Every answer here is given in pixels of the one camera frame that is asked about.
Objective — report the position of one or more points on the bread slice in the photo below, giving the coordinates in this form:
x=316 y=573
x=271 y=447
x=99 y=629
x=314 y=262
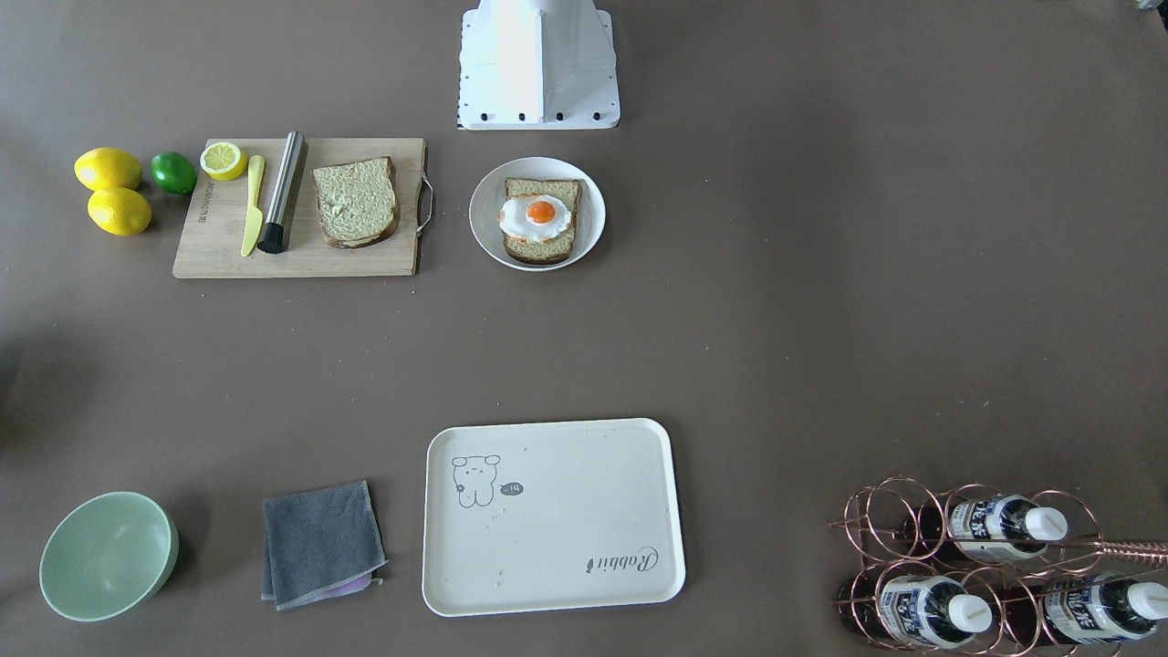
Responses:
x=554 y=251
x=357 y=202

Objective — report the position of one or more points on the cream rabbit tray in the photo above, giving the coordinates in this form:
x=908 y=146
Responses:
x=551 y=515

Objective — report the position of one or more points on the fried egg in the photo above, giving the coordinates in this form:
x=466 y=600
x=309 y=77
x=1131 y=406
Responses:
x=534 y=218

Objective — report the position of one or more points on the white plate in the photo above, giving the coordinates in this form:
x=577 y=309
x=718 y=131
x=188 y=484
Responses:
x=489 y=196

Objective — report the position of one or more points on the steel muddler black tip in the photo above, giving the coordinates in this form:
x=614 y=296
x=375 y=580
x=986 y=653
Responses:
x=274 y=231

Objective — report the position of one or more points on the grey folded cloth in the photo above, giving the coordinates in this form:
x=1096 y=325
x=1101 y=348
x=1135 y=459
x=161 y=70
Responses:
x=319 y=545

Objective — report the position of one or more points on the wooden cutting board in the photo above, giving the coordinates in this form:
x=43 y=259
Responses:
x=210 y=243

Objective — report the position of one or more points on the yellow plastic knife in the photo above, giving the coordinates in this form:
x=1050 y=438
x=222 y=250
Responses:
x=255 y=170

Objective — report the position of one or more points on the half lemon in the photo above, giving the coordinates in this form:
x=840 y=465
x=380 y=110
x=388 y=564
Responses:
x=223 y=161

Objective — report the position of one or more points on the green lime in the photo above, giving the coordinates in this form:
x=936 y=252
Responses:
x=173 y=173

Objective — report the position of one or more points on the dark drink bottle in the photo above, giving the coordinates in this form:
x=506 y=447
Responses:
x=910 y=611
x=1093 y=610
x=993 y=530

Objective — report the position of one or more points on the dark drink bottle upper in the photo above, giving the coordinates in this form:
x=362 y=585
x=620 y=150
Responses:
x=993 y=530

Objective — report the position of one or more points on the yellow lemon lower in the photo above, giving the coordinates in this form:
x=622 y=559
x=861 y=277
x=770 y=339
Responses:
x=119 y=212

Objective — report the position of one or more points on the yellow lemon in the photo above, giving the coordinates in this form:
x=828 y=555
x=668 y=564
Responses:
x=104 y=168
x=119 y=212

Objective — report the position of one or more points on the yellow lemon upper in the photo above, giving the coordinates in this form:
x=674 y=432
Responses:
x=104 y=168

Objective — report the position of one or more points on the green bowl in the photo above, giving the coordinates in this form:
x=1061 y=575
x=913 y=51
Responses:
x=108 y=556

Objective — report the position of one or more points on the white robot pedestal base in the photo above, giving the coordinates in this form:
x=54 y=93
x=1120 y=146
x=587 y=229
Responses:
x=537 y=65

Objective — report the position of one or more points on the copper wire bottle rack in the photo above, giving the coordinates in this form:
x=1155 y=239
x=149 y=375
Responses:
x=874 y=515

